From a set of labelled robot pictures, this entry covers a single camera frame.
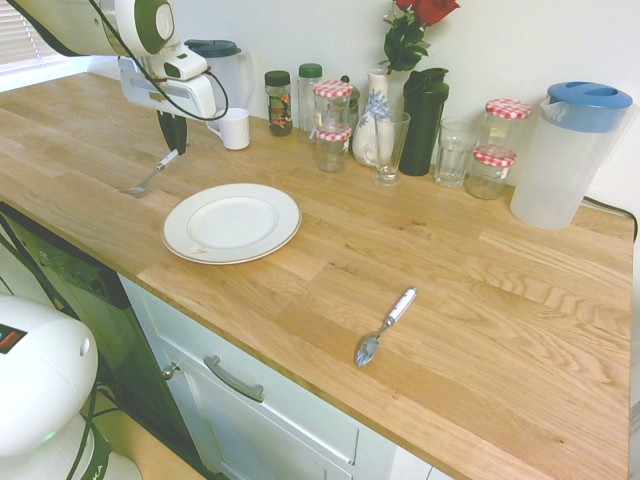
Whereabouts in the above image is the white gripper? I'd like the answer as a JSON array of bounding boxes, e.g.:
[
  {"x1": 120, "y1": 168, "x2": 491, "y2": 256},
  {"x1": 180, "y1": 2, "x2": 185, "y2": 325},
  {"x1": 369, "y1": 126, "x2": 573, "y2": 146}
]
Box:
[{"x1": 118, "y1": 56, "x2": 222, "y2": 158}]

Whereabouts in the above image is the white-handled metal fork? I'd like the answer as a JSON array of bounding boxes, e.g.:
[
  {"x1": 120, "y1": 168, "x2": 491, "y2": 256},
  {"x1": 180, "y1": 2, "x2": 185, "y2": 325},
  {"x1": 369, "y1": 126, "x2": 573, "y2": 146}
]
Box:
[{"x1": 118, "y1": 149, "x2": 180, "y2": 197}]

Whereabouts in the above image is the white gold-rimmed plate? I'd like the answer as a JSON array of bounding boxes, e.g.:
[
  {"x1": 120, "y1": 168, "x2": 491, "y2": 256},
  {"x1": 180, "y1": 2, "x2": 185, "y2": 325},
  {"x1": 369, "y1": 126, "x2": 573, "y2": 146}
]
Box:
[{"x1": 160, "y1": 182, "x2": 303, "y2": 265}]

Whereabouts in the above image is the white ribbed mug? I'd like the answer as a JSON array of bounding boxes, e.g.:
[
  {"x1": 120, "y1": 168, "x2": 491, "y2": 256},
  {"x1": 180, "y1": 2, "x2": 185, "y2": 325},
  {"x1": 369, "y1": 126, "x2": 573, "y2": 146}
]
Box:
[{"x1": 205, "y1": 107, "x2": 251, "y2": 151}]

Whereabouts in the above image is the kettle with dark lid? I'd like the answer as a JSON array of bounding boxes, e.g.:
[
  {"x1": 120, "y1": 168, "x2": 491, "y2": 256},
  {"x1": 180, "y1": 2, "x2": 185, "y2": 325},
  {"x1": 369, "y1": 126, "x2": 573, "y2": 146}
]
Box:
[{"x1": 183, "y1": 38, "x2": 256, "y2": 124}]

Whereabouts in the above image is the dark-lidded spice jar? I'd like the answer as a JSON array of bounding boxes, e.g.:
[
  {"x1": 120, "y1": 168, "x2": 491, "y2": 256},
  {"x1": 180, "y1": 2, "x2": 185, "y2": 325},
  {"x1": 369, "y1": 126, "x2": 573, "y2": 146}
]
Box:
[{"x1": 264, "y1": 70, "x2": 295, "y2": 138}]

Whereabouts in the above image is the green-capped clear bottle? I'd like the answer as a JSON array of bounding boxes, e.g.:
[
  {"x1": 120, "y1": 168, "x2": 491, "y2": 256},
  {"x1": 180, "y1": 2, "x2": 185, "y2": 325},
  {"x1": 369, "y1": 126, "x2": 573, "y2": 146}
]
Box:
[{"x1": 297, "y1": 63, "x2": 324, "y2": 146}]

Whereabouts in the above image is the small red-checkered-lid glass jar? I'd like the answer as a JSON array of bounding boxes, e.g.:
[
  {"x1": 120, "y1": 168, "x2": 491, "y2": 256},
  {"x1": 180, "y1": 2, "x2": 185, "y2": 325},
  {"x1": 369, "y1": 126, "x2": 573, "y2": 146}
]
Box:
[
  {"x1": 466, "y1": 145, "x2": 517, "y2": 201},
  {"x1": 313, "y1": 124, "x2": 353, "y2": 174}
]

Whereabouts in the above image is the tall red-checkered-lid glass jar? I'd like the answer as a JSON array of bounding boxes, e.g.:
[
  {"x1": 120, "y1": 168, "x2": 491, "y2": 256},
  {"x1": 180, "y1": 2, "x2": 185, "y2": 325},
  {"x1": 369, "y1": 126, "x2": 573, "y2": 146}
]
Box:
[
  {"x1": 482, "y1": 98, "x2": 533, "y2": 154},
  {"x1": 312, "y1": 79, "x2": 354, "y2": 129}
]

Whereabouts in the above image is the white window blind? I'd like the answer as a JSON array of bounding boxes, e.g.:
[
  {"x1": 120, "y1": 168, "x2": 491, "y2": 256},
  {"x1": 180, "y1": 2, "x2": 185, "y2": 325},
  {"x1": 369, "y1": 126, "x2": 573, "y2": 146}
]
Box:
[{"x1": 0, "y1": 8, "x2": 69, "y2": 77}]

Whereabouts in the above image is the black dishwasher front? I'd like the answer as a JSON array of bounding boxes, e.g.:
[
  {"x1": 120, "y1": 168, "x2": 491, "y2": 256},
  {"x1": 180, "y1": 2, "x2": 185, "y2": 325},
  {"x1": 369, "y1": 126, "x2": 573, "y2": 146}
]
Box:
[{"x1": 0, "y1": 201, "x2": 204, "y2": 474}]

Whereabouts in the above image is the white blue-floral vase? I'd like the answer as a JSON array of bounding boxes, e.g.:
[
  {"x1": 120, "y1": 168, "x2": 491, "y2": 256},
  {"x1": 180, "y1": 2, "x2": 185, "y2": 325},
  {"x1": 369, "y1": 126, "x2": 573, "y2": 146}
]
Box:
[{"x1": 351, "y1": 68, "x2": 391, "y2": 168}]

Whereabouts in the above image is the footed sundae glass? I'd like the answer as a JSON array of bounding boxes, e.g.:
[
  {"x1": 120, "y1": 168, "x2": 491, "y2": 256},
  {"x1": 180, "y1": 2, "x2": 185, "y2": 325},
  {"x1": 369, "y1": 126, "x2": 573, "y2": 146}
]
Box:
[{"x1": 370, "y1": 109, "x2": 412, "y2": 188}]

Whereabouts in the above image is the dark green shaker bottle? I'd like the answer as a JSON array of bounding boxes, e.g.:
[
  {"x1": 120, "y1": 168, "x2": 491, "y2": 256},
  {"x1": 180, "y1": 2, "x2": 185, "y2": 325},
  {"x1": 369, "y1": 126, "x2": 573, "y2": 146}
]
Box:
[{"x1": 398, "y1": 67, "x2": 450, "y2": 177}]

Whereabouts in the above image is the red rose with leaves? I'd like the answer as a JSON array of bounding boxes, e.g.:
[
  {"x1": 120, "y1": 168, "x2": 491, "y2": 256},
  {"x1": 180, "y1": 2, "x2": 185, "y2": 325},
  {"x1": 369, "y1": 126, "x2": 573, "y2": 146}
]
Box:
[{"x1": 380, "y1": 0, "x2": 461, "y2": 76}]

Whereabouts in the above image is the clear glass tumbler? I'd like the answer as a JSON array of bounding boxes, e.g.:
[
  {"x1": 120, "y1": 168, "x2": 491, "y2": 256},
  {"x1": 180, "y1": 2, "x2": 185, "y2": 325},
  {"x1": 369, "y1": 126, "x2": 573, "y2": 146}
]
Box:
[{"x1": 432, "y1": 116, "x2": 479, "y2": 189}]

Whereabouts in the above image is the white drawer front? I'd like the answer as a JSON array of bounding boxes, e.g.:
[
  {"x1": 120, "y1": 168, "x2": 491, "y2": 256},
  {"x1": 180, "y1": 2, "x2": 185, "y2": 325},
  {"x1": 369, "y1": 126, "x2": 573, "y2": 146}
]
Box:
[{"x1": 118, "y1": 273, "x2": 361, "y2": 467}]

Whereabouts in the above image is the blue-lidded plastic pitcher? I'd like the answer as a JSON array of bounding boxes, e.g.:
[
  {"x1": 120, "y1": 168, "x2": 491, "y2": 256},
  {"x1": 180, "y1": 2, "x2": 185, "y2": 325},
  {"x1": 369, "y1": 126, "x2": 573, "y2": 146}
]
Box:
[{"x1": 508, "y1": 81, "x2": 637, "y2": 231}]

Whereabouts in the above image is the black camera cable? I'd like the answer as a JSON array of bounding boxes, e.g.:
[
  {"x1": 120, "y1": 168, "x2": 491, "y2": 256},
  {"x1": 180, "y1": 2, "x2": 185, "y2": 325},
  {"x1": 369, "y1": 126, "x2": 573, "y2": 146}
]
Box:
[{"x1": 88, "y1": 0, "x2": 231, "y2": 124}]

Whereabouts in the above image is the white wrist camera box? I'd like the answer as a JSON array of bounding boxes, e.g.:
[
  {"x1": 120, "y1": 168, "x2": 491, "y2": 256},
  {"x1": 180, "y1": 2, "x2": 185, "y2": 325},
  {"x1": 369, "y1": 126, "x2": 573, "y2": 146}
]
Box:
[{"x1": 162, "y1": 49, "x2": 209, "y2": 82}]

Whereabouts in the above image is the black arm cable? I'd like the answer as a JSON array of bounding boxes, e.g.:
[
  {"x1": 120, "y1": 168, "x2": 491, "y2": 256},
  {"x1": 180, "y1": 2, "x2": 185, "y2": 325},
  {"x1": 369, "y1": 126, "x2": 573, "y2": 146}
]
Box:
[{"x1": 5, "y1": 0, "x2": 74, "y2": 57}]

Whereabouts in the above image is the silver drawer handle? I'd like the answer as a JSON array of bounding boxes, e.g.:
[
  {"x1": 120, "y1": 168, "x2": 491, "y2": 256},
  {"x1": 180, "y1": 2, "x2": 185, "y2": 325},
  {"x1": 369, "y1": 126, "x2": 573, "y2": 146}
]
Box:
[{"x1": 203, "y1": 355, "x2": 265, "y2": 403}]

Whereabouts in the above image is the white-handled metal spoon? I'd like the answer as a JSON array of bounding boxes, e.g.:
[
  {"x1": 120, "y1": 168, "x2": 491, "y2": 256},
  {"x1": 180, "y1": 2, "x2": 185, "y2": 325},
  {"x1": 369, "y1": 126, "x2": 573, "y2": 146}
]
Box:
[{"x1": 353, "y1": 286, "x2": 419, "y2": 368}]

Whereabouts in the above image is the black power cable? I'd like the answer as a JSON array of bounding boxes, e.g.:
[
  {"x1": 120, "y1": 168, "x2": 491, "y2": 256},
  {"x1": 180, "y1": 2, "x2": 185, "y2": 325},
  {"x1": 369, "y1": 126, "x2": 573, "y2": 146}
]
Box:
[{"x1": 582, "y1": 195, "x2": 640, "y2": 237}]

